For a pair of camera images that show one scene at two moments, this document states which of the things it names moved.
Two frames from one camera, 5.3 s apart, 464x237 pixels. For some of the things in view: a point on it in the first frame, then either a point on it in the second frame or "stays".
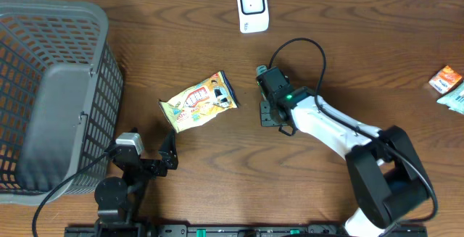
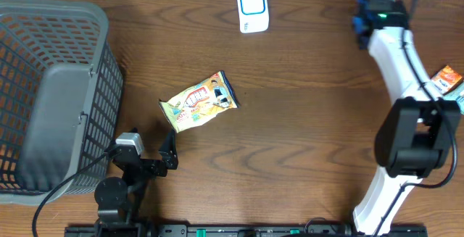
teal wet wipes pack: (454, 100) stays
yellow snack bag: (200, 104) stays
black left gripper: (168, 153) stays
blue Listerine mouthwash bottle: (260, 69) → (363, 23)
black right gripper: (264, 118) → (397, 7)
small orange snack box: (445, 80) stays
